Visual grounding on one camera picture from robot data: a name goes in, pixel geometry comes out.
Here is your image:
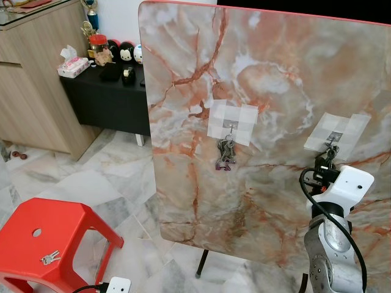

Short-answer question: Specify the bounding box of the pink tissue pack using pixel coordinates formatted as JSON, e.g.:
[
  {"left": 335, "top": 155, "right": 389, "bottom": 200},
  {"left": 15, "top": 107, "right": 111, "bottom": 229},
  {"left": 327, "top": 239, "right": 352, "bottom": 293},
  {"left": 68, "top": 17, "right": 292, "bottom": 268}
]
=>
[{"left": 57, "top": 46, "right": 90, "bottom": 78}]

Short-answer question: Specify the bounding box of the small gold trophy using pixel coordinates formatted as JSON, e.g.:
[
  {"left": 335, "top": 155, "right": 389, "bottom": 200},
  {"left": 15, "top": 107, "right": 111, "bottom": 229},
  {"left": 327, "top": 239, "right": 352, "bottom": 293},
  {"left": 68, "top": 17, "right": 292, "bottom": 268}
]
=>
[{"left": 81, "top": 21, "right": 96, "bottom": 59}]

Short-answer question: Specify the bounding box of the marble pattern folding table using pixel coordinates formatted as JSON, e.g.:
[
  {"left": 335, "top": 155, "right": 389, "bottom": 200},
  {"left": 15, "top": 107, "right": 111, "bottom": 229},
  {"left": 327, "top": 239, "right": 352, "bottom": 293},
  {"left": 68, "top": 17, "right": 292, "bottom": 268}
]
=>
[{"left": 138, "top": 0, "right": 391, "bottom": 278}]

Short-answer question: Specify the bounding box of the red booklet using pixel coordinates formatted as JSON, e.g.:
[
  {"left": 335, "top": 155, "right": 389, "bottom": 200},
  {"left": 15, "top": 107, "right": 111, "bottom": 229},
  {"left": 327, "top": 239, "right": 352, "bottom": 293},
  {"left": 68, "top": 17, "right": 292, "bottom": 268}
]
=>
[{"left": 23, "top": 0, "right": 53, "bottom": 8}]

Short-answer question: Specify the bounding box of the silver key bunch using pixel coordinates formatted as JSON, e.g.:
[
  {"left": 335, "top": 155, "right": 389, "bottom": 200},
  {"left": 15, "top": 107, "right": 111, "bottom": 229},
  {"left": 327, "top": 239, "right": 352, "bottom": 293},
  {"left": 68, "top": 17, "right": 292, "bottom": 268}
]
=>
[{"left": 40, "top": 250, "right": 60, "bottom": 266}]

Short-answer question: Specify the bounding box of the red plastic stool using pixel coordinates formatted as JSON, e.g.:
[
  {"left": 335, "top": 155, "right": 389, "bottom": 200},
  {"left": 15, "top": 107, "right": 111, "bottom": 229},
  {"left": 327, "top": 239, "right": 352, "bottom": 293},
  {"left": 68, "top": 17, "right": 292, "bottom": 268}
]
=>
[{"left": 0, "top": 197, "right": 125, "bottom": 293}]

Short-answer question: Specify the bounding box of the dark key bunch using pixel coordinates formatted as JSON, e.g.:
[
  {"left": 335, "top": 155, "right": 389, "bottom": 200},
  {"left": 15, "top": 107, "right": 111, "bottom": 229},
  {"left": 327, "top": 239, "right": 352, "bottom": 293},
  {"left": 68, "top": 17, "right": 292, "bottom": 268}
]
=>
[{"left": 215, "top": 137, "right": 237, "bottom": 172}]

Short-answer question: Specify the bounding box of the blue globe trophy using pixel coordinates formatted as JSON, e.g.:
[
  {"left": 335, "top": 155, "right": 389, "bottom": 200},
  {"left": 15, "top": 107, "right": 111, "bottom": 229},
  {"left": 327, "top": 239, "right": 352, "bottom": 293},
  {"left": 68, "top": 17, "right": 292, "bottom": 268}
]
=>
[{"left": 82, "top": 0, "right": 100, "bottom": 32}]

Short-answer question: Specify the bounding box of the black low console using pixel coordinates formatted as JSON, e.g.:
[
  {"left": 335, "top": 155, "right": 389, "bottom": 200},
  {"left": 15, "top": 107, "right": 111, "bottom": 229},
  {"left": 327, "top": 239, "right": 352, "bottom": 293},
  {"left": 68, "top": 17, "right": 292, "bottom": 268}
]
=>
[{"left": 59, "top": 64, "right": 152, "bottom": 138}]

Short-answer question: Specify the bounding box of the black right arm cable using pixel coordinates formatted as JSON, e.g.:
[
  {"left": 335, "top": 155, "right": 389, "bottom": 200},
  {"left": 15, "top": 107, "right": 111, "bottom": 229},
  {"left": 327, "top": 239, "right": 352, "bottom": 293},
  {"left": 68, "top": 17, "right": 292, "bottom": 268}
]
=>
[{"left": 299, "top": 168, "right": 368, "bottom": 293}]

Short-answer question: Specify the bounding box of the black tape dispenser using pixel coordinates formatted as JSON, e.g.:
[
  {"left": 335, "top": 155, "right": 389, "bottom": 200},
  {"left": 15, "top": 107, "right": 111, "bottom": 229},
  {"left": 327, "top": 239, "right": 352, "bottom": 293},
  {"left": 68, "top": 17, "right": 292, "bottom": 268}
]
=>
[{"left": 121, "top": 67, "right": 136, "bottom": 85}]

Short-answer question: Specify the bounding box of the black table leg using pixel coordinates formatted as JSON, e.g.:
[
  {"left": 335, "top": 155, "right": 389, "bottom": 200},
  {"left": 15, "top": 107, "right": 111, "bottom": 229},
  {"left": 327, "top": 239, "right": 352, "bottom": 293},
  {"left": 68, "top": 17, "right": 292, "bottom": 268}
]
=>
[{"left": 195, "top": 249, "right": 210, "bottom": 279}]

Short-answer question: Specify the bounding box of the small wooden tray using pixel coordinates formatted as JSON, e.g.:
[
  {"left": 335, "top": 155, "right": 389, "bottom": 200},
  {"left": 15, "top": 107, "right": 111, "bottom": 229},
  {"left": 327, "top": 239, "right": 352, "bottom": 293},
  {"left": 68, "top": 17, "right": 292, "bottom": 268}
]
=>
[{"left": 6, "top": 0, "right": 54, "bottom": 14}]

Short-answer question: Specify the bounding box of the black box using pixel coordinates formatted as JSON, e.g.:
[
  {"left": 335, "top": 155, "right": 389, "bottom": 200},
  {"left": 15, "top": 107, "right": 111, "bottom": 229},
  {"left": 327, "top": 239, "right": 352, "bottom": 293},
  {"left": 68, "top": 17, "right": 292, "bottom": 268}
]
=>
[{"left": 100, "top": 63, "right": 120, "bottom": 82}]

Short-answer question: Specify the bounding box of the white round plush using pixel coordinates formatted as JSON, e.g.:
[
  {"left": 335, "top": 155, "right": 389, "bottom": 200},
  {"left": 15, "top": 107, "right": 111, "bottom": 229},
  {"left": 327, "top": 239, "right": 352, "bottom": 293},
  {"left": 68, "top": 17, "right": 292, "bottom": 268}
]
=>
[{"left": 134, "top": 44, "right": 145, "bottom": 65}]

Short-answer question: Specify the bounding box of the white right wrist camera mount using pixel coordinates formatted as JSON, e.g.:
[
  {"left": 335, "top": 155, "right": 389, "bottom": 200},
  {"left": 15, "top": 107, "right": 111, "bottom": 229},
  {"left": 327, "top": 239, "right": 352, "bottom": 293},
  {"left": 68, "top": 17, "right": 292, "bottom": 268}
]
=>
[{"left": 316, "top": 165, "right": 375, "bottom": 214}]

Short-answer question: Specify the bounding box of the light wood cabinet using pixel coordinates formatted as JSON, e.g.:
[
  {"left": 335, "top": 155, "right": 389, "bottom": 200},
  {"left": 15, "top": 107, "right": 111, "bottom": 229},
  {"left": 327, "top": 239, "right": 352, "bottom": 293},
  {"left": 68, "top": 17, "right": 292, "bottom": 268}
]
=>
[{"left": 0, "top": 0, "right": 101, "bottom": 161}]

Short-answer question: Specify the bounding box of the black mouse plush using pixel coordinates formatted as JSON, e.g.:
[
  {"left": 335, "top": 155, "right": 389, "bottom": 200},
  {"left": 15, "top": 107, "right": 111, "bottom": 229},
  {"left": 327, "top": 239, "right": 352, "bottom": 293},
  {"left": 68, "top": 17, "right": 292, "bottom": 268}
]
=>
[{"left": 117, "top": 41, "right": 136, "bottom": 64}]

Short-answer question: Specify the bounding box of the clear adhesive wall hook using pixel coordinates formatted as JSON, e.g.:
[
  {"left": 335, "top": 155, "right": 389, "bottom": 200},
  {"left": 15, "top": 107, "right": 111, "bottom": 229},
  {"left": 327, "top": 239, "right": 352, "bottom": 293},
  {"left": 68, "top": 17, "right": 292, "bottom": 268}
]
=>
[
  {"left": 304, "top": 113, "right": 371, "bottom": 153},
  {"left": 207, "top": 99, "right": 260, "bottom": 147}
]

